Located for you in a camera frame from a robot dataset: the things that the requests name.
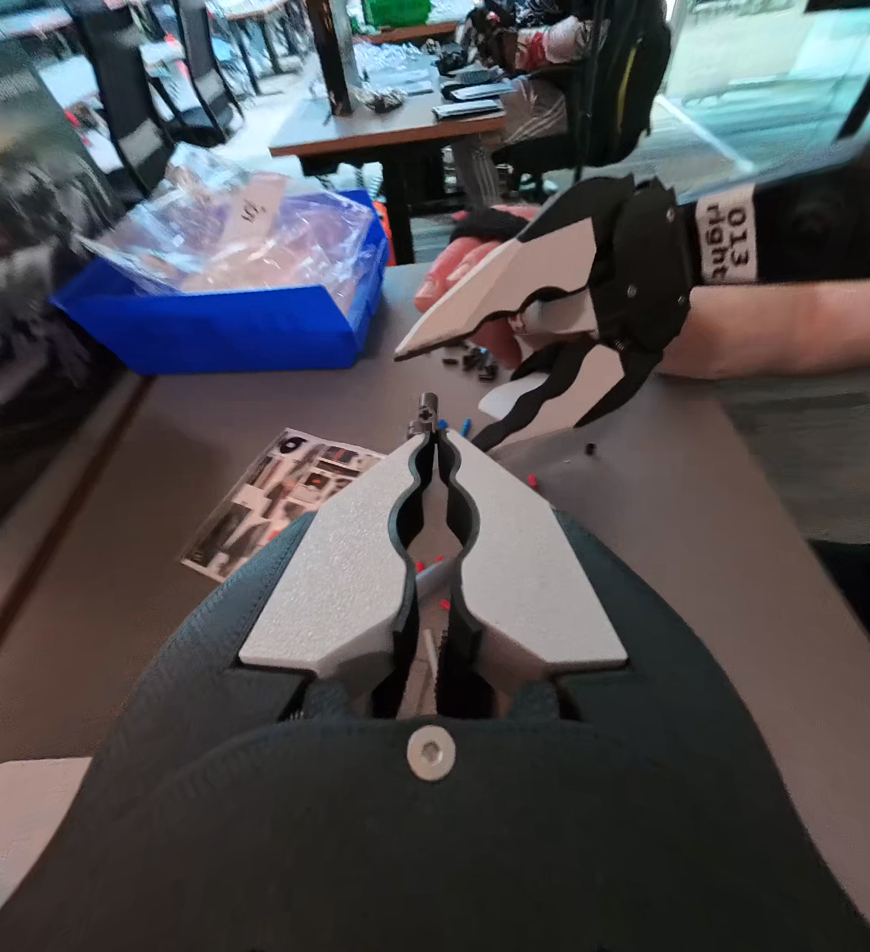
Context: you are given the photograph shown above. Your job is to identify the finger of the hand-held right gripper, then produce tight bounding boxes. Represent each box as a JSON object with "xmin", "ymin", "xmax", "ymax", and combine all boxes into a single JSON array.
[
  {"xmin": 471, "ymin": 338, "xmax": 633, "ymax": 453},
  {"xmin": 392, "ymin": 220, "xmax": 601, "ymax": 363}
]

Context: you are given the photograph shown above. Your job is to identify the wooden office table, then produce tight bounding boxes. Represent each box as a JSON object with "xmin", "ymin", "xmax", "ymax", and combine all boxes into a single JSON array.
[{"xmin": 270, "ymin": 67, "xmax": 508, "ymax": 266}]

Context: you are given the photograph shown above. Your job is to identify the person's right hand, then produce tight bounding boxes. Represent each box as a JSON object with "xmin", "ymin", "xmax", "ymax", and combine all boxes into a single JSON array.
[{"xmin": 413, "ymin": 237, "xmax": 518, "ymax": 313}]

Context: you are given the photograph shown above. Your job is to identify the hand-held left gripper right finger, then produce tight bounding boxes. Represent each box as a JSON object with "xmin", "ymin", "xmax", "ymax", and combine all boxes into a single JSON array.
[{"xmin": 437, "ymin": 428, "xmax": 629, "ymax": 718}]

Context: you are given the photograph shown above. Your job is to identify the sticker sheet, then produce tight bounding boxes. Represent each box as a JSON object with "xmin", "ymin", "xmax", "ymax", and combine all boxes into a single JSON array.
[{"xmin": 181, "ymin": 427, "xmax": 387, "ymax": 583}]

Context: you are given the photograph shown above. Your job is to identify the green plastic bin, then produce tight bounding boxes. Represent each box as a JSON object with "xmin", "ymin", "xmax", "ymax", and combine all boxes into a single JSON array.
[{"xmin": 364, "ymin": 0, "xmax": 434, "ymax": 29}]

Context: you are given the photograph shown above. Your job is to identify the blue plastic bin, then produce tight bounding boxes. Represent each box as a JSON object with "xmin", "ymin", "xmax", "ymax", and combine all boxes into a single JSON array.
[{"xmin": 50, "ymin": 189, "xmax": 391, "ymax": 375}]

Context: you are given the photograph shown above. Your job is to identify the toy car set box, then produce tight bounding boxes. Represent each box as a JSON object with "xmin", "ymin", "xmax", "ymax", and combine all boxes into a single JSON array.
[{"xmin": 0, "ymin": 37, "xmax": 134, "ymax": 540}]

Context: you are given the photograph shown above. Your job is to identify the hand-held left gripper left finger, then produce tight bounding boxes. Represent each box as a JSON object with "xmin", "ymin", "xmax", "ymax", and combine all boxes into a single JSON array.
[{"xmin": 239, "ymin": 433, "xmax": 437, "ymax": 718}]

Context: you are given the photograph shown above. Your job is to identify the black office chair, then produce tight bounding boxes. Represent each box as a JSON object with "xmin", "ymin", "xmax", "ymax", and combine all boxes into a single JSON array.
[
  {"xmin": 70, "ymin": 0, "xmax": 177, "ymax": 200},
  {"xmin": 175, "ymin": 0, "xmax": 246, "ymax": 147}
]

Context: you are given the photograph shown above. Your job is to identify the scattered red pins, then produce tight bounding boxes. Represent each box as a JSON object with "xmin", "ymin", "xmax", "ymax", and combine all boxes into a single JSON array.
[{"xmin": 414, "ymin": 475, "xmax": 542, "ymax": 614}]

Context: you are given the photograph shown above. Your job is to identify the small grey connector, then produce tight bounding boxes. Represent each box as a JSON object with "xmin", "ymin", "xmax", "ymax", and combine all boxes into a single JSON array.
[{"xmin": 407, "ymin": 392, "xmax": 443, "ymax": 441}]

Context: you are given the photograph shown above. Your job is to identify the black upright box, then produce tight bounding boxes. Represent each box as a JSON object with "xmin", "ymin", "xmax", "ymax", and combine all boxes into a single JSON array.
[{"xmin": 307, "ymin": 0, "xmax": 365, "ymax": 116}]

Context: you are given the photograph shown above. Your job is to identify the crumpled clear plastic bags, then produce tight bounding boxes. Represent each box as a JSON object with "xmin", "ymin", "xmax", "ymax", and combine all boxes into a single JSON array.
[{"xmin": 78, "ymin": 145, "xmax": 380, "ymax": 313}]

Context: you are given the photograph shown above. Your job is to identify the cream book stand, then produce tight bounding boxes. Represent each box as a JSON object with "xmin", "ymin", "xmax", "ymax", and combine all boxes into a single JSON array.
[{"xmin": 0, "ymin": 757, "xmax": 95, "ymax": 931}]

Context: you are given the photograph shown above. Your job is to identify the black backpack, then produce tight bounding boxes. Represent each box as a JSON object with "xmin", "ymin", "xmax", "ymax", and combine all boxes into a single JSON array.
[{"xmin": 584, "ymin": 0, "xmax": 674, "ymax": 171}]

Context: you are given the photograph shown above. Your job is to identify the pile of black pins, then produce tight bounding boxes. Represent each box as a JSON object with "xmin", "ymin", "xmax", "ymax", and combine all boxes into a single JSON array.
[{"xmin": 441, "ymin": 338, "xmax": 500, "ymax": 382}]

